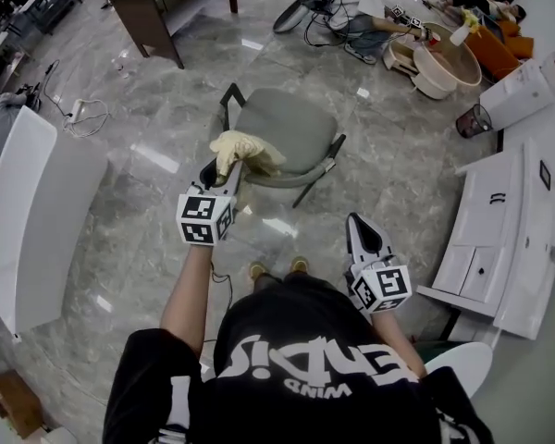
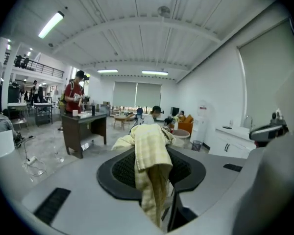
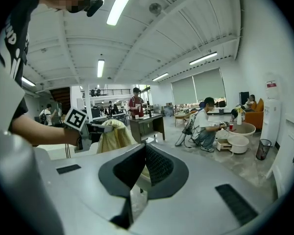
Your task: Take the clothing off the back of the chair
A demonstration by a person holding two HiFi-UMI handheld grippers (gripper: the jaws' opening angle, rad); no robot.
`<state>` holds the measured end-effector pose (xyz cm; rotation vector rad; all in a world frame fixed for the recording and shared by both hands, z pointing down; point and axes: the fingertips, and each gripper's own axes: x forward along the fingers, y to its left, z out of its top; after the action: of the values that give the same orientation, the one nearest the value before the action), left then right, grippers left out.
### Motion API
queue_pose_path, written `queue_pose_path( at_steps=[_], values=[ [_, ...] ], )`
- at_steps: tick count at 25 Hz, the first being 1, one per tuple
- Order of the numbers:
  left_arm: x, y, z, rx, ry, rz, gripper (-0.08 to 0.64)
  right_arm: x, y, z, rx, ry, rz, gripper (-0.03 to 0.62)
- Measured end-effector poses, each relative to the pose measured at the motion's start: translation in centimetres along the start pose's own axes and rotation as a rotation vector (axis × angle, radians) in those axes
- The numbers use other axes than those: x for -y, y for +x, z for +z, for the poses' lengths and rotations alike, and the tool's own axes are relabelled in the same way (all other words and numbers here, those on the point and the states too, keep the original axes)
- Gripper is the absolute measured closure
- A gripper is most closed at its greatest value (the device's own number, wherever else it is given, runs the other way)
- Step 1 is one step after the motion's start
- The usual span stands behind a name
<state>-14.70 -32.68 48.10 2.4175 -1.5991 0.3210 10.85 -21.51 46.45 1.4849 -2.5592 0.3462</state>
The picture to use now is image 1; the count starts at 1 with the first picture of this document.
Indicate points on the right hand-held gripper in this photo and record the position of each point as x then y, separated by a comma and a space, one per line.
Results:
381, 289

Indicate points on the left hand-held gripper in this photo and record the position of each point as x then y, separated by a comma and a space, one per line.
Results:
203, 220

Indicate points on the pale yellow clothes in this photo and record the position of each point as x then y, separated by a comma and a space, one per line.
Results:
240, 148

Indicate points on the grey office chair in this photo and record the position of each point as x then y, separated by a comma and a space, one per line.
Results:
282, 123

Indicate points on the person's left forearm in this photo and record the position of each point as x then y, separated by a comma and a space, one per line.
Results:
187, 285

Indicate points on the person's right forearm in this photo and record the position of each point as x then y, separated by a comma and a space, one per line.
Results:
395, 340

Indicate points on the person's right shoe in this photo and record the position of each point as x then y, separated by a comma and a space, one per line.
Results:
299, 264

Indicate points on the person's shoe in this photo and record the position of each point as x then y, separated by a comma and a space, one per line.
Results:
299, 264
257, 270

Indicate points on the person's left shoe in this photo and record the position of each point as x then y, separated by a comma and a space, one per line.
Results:
257, 270

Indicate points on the white sink cabinet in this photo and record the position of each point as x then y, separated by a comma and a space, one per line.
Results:
490, 248

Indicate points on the person's black printed t-shirt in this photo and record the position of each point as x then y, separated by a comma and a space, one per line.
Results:
305, 377

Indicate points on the white round stool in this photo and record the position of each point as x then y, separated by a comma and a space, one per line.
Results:
462, 363

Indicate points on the white power strip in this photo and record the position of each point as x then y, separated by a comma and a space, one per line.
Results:
75, 109

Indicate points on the grey elongated board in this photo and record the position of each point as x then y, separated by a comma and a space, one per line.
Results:
296, 9

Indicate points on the dark brown desk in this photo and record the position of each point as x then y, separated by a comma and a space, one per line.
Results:
139, 12

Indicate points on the small beige wooden stool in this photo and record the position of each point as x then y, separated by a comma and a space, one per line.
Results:
400, 58

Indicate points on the small black framed panel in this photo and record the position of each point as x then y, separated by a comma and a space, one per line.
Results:
545, 175

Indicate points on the white bathtub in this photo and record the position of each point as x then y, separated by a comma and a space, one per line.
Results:
32, 211

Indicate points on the round beige coffee table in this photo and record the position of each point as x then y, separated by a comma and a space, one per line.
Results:
448, 63

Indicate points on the white water dispenser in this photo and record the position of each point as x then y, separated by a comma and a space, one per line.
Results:
518, 90

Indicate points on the red cup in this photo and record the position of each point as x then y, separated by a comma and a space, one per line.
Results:
435, 39

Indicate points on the white spray bottle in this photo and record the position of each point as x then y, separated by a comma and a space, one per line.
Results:
460, 33

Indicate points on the orange sofa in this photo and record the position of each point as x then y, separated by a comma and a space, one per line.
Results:
495, 51

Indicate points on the brown cardboard box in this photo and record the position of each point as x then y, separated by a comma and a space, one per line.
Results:
16, 403

